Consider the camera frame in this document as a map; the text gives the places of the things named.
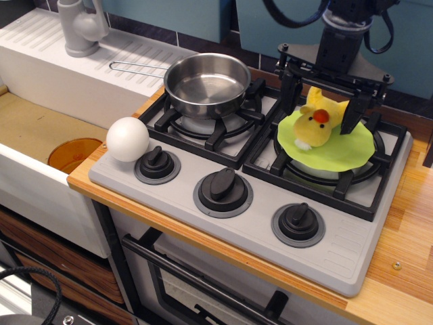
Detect light green plate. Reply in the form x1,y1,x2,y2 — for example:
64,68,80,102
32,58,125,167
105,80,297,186
277,111,375,172

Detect black stove knob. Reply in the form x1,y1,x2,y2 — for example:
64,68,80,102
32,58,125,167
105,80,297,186
193,167,254,219
271,202,325,248
134,146,181,186

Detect black left stove knob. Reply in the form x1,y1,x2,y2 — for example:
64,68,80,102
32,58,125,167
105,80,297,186
134,146,181,186

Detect stainless steel pan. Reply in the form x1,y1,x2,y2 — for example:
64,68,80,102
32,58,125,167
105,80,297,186
109,53,252,120

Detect black right stove knob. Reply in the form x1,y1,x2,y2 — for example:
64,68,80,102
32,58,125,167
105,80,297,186
271,202,325,248

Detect white egg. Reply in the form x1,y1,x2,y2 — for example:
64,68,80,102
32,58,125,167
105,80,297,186
106,117,150,163

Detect black braided cable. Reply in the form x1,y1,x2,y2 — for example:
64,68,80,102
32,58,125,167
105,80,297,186
263,0,331,28

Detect black left burner grate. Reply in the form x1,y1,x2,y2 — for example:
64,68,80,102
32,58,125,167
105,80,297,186
139,79,280,169

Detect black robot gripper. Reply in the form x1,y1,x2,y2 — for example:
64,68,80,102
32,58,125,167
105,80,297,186
275,30,394,135

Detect wooden drawer front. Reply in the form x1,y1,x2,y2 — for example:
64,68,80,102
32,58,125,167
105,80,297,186
1,207,135,324

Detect yellow stuffed duck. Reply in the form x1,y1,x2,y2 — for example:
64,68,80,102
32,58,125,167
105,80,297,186
293,87,349,151

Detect grey toy stove top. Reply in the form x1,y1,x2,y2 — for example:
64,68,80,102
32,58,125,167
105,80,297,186
87,91,414,299

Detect grey toy faucet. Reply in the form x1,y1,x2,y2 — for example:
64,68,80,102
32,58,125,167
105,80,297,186
57,0,110,58

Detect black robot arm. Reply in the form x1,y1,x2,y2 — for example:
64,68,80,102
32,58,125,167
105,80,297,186
265,1,396,135

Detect black oven door handle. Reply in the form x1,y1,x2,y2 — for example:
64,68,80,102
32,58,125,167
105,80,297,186
121,228,288,324

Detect black middle stove knob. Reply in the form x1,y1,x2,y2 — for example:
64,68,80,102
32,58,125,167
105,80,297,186
193,167,254,219

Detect white toy sink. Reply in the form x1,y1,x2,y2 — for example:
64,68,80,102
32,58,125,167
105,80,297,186
1,9,189,258

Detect black foreground cable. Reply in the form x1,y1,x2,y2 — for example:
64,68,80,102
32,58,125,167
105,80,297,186
0,266,64,325

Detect toy oven door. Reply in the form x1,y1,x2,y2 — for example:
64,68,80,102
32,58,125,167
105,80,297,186
120,226,339,325

